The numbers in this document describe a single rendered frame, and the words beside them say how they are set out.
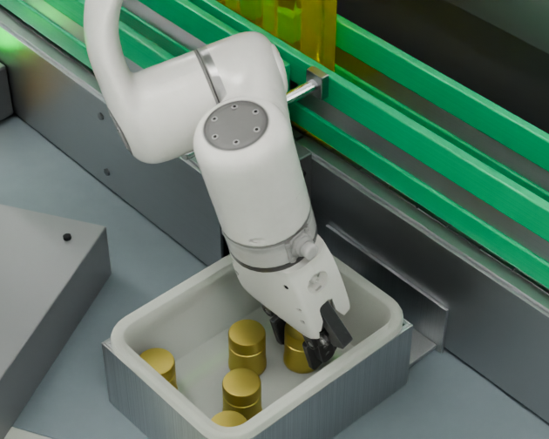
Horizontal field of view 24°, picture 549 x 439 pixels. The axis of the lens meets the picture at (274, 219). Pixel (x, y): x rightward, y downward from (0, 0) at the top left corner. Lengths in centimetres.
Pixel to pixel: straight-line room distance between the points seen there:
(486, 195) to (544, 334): 13
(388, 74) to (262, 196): 34
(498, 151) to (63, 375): 46
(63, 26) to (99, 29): 40
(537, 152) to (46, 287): 47
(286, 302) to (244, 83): 20
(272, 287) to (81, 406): 24
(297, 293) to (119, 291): 30
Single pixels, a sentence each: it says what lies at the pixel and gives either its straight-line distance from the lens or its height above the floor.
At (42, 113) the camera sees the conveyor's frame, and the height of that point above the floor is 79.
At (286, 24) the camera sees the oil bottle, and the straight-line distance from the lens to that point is 124.
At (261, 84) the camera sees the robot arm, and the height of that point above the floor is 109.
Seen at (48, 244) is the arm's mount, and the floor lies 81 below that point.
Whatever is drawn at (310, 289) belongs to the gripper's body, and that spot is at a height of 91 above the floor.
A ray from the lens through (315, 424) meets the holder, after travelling 112.
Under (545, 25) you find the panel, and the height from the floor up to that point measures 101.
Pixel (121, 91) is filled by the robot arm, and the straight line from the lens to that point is 98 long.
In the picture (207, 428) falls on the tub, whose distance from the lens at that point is 104.
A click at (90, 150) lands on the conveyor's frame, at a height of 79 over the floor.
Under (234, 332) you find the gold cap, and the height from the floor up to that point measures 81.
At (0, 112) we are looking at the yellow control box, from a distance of 152.
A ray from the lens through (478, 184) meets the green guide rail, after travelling 111.
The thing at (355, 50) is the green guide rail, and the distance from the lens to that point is 127.
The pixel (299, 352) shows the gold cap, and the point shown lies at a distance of 116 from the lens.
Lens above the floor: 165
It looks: 41 degrees down
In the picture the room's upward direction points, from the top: straight up
